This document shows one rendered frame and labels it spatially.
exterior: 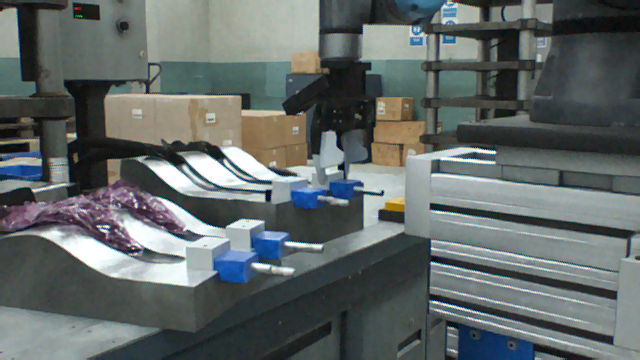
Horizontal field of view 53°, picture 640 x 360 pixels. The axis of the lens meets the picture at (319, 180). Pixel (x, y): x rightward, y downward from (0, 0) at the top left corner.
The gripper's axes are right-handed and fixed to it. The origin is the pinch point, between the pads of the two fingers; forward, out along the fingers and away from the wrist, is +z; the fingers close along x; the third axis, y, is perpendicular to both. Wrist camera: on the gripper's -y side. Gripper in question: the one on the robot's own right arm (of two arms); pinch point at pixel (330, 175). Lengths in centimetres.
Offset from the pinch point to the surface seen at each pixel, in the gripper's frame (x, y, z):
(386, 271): 13.5, 4.0, 20.3
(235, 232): -30.6, 5.6, 3.4
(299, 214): -11.8, 2.0, 4.7
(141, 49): 29, -85, -25
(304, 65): 587, -447, -31
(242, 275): -38.9, 14.3, 5.8
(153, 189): -17.8, -26.3, 2.6
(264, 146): 340, -306, 44
